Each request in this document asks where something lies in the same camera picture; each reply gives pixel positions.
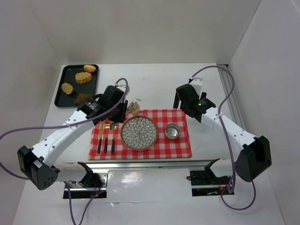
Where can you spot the small bread slice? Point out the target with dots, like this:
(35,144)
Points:
(67,88)

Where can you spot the large sliced bread loaf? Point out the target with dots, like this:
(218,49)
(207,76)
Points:
(83,77)

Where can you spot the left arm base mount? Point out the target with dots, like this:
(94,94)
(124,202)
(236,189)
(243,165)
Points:
(93,182)

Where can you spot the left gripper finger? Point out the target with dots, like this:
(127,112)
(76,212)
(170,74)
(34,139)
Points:
(116,116)
(123,108)

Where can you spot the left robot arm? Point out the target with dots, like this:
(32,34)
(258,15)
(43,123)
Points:
(38,162)

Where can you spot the aluminium rail right side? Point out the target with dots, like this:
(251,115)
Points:
(232,101)

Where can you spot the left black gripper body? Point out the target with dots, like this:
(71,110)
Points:
(122,113)

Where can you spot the gold fork black handle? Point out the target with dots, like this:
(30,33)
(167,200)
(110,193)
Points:
(107,128)

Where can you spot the metal cup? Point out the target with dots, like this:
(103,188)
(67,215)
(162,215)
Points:
(172,131)

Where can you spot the gold spoon black handle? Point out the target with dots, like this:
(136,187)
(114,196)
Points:
(115,128)

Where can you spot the aluminium rail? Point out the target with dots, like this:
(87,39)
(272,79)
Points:
(154,164)
(232,101)

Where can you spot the brown croissant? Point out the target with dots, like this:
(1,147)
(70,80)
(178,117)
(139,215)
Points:
(81,97)

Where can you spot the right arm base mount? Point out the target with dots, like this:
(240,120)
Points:
(205,183)

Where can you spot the small round muffin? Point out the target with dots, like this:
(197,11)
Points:
(133,108)

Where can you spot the floral patterned plate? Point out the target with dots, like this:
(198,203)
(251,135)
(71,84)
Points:
(139,132)

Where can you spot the round orange bun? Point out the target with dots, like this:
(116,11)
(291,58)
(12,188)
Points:
(89,68)

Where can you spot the black baking tray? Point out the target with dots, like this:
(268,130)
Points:
(63,100)

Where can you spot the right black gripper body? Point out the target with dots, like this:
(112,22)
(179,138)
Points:
(182,99)

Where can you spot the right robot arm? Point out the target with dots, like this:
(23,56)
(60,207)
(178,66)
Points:
(253,153)

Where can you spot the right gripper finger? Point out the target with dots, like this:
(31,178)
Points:
(203,95)
(176,101)

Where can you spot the red white checkered cloth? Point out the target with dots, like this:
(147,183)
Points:
(162,148)

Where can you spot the aluminium rail front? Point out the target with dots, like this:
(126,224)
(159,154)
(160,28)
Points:
(154,164)

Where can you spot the gold knife black handle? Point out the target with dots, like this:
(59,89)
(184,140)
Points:
(100,136)

